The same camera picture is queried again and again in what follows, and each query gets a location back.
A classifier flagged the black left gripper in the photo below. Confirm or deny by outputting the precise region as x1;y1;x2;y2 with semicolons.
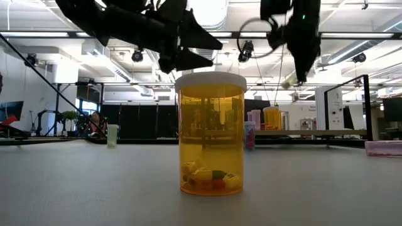
141;0;224;75

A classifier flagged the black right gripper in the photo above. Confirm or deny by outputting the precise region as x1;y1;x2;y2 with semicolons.
266;26;322;84

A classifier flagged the green medicine bottle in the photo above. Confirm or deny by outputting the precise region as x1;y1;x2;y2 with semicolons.
106;124;119;149
280;73;300;90

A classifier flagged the pink medicine bottle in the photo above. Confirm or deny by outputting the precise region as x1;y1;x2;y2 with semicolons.
364;140;402;158
251;109;262;131

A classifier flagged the blue medicine bottle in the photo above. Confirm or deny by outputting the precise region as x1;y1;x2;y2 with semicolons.
244;121;256;151

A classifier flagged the wooden shelf board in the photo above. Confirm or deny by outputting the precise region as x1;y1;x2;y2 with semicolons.
254;129;369;137

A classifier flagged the large orange medicine bottle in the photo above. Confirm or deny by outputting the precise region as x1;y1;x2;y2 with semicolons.
175;71;248;196

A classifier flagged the white column with signs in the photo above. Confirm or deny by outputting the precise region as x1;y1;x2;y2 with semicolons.
315;86;345;131

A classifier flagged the black cabinet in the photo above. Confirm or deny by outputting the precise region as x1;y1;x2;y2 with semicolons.
244;99;273;125

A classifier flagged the narrow black monitor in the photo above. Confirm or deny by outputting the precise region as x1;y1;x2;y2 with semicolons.
342;105;356;131

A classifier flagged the wide black monitor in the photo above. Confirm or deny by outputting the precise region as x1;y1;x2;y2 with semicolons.
382;97;402;122

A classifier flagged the black beam with light strips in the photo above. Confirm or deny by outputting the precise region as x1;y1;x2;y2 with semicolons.
0;30;402;40

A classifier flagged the person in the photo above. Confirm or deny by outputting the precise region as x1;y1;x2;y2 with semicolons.
89;111;109;137

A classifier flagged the green potted plant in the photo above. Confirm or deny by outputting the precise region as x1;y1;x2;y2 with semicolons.
60;110;79;137

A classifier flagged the black high table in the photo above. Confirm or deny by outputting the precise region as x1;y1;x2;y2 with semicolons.
52;81;105;139

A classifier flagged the grey table mat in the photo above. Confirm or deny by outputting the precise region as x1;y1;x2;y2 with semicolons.
0;139;402;226

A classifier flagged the silver round ceiling duct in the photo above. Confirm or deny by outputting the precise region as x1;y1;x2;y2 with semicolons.
185;0;230;73

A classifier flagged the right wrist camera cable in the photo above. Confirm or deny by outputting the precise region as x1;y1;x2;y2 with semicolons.
236;17;279;60

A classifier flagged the black shelf end frame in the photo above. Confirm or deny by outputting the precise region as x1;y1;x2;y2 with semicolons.
322;74;374;141

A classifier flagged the black partition wall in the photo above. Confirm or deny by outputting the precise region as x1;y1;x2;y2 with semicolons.
100;103;178;139

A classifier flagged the black metal table frame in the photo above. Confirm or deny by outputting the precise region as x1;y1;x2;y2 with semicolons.
0;136;367;148

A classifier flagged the white rectangular ceiling duct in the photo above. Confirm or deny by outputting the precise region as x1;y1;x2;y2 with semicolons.
80;39;155;97

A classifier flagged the long black arm cable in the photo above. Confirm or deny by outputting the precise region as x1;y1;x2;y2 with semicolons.
0;31;107;138

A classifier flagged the dark wall screen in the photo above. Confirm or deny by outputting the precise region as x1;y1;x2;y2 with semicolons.
0;100;24;122

